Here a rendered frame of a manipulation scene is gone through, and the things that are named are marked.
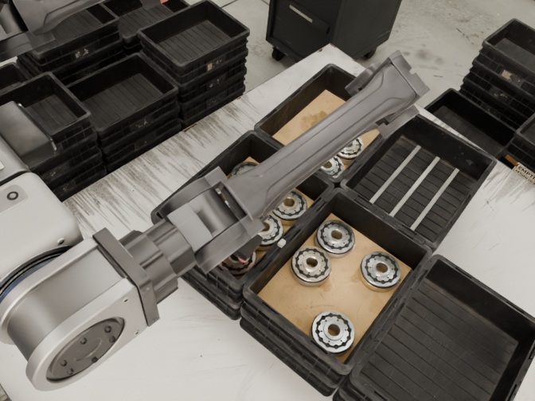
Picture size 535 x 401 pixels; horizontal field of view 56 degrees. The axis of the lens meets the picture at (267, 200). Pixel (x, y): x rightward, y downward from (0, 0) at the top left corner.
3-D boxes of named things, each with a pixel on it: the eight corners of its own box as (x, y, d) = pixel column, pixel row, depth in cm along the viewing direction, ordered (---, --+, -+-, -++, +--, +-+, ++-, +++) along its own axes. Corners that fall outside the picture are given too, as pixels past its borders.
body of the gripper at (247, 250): (228, 219, 124) (229, 202, 118) (263, 241, 122) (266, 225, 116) (212, 238, 120) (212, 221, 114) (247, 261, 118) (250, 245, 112)
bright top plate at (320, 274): (319, 289, 125) (319, 288, 125) (284, 268, 128) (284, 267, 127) (337, 259, 131) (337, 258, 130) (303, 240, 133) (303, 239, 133)
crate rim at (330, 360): (345, 378, 108) (348, 375, 106) (239, 293, 117) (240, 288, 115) (431, 255, 128) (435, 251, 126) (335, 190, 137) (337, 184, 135)
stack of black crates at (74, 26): (62, 133, 238) (35, 56, 201) (29, 97, 248) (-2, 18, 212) (134, 95, 256) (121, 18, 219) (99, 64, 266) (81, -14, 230)
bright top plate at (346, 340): (337, 361, 115) (338, 360, 115) (302, 332, 119) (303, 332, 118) (362, 330, 120) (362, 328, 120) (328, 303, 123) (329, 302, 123)
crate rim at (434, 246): (431, 255, 128) (435, 251, 126) (335, 190, 137) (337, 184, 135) (495, 165, 148) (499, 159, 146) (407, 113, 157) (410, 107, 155)
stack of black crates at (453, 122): (499, 165, 252) (522, 134, 233) (466, 196, 238) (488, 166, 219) (434, 119, 266) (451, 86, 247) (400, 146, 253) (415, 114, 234)
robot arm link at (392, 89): (412, 25, 73) (455, 80, 73) (375, 68, 86) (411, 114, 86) (156, 207, 61) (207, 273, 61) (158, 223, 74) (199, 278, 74)
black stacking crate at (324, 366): (336, 389, 116) (347, 375, 107) (238, 309, 125) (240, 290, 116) (418, 272, 136) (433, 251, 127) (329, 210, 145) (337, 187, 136)
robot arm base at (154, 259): (108, 281, 64) (91, 231, 55) (160, 244, 68) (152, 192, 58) (150, 329, 61) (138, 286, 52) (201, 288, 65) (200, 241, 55)
